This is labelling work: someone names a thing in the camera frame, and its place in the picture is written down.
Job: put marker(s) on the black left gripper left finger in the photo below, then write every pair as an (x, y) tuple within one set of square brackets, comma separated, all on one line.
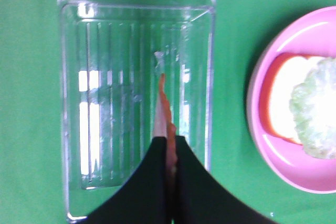
[(142, 199)]

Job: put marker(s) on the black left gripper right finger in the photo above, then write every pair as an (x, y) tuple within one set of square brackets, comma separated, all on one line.
[(201, 199)]

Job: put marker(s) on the bacon strip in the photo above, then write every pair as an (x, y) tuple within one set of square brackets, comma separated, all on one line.
[(171, 156)]

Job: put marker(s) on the green lettuce leaf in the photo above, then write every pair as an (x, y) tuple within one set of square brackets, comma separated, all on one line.
[(312, 105)]

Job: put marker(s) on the toast bread slice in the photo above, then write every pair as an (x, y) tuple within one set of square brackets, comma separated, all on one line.
[(285, 72)]

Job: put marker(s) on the left clear plastic container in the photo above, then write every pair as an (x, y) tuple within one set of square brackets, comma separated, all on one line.
[(113, 53)]

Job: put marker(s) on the green tablecloth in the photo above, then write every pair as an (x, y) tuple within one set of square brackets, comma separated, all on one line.
[(31, 163)]

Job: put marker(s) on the pink round plate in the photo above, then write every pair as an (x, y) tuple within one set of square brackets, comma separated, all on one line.
[(314, 34)]

